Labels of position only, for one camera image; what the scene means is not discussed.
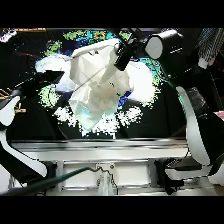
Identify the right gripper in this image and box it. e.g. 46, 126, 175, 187
114, 37, 142, 72

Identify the white garment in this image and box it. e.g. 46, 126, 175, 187
68, 37, 134, 133

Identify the striped shirt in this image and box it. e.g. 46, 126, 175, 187
195, 28, 224, 70

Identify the silver frame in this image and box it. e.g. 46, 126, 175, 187
0, 137, 224, 197

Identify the black cable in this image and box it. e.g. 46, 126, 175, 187
0, 165, 119, 197

